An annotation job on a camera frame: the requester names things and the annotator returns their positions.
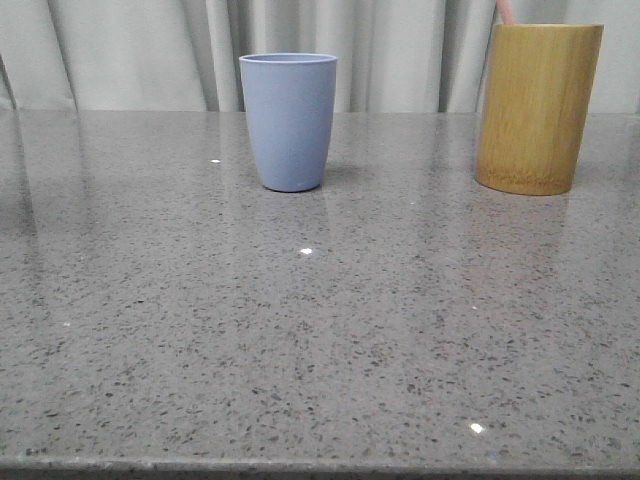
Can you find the bamboo wooden cup holder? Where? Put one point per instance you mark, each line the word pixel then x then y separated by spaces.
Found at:
pixel 537 95

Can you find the pink chopstick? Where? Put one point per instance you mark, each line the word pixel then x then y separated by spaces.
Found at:
pixel 505 11

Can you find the blue plastic cup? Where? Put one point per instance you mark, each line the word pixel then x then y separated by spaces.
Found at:
pixel 289 104

